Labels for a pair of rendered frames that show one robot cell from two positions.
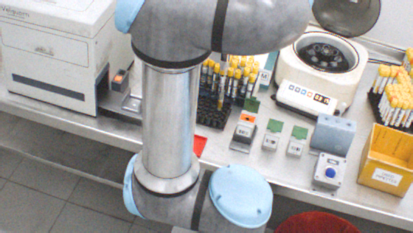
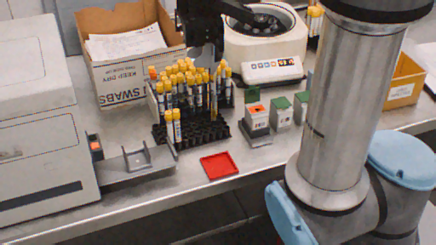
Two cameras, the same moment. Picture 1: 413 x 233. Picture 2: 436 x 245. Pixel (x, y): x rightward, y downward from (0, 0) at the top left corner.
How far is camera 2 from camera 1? 0.59 m
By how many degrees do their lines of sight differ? 24
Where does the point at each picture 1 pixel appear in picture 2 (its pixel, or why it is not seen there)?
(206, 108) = (202, 125)
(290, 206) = (260, 185)
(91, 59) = (80, 132)
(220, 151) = (249, 156)
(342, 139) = not seen: hidden behind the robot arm
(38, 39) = not seen: outside the picture
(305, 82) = (264, 54)
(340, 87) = (299, 42)
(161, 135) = (365, 129)
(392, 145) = not seen: hidden behind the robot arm
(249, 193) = (413, 151)
